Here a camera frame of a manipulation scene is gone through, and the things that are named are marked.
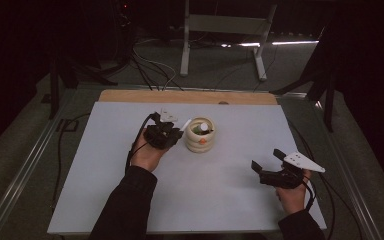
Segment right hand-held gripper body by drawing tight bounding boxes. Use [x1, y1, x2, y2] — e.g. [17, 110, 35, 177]
[259, 151, 326, 190]

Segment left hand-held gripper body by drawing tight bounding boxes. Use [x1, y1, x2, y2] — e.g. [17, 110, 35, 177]
[144, 108, 179, 150]

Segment cream ribbed pen holder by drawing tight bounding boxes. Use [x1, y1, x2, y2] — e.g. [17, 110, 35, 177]
[183, 116, 216, 154]

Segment green glue stick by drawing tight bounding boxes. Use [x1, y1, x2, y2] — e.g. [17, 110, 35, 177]
[193, 122, 210, 135]

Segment person's left hand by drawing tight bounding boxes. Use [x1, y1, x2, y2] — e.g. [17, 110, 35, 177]
[130, 129, 171, 173]

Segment person's right hand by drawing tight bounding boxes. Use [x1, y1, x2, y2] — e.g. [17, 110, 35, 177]
[275, 170, 312, 215]

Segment pale grey table mat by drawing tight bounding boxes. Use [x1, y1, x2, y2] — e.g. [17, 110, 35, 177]
[46, 101, 328, 235]

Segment black tripod stand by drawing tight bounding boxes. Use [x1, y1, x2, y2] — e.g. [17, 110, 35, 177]
[269, 33, 336, 133]
[48, 49, 118, 120]

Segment white metal stand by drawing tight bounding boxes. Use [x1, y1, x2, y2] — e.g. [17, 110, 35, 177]
[179, 0, 278, 82]

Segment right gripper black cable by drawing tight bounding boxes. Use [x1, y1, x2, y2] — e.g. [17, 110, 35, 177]
[292, 128, 364, 240]

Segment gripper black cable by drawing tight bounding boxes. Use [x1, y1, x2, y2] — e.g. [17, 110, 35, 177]
[50, 111, 158, 210]
[292, 128, 364, 240]

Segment aluminium floor rail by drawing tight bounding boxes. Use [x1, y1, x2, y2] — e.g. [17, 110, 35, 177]
[0, 89, 78, 240]
[313, 99, 384, 240]

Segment black floor cable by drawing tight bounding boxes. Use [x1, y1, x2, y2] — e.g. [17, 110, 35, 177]
[130, 54, 184, 92]

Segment white floor cable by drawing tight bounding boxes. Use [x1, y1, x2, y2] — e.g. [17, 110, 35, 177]
[133, 38, 178, 91]

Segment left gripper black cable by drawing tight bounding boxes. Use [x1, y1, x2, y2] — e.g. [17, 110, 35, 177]
[50, 111, 158, 210]

